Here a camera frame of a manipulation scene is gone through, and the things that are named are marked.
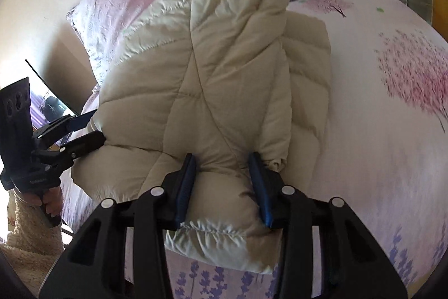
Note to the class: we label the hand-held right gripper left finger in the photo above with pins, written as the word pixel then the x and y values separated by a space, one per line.
pixel 183 187

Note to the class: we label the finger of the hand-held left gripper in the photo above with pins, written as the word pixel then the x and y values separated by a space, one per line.
pixel 87 142
pixel 78 120

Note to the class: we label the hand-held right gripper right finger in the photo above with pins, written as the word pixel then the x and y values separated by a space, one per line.
pixel 260 187

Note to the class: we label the cream quilted down jacket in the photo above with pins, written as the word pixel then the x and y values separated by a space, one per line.
pixel 210 74

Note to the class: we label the person's left forearm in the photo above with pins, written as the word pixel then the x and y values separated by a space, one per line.
pixel 24 236

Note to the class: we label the person's left hand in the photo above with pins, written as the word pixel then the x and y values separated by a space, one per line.
pixel 54 202

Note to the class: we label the bed with floral pink sheet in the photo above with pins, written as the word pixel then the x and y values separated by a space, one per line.
pixel 367 145

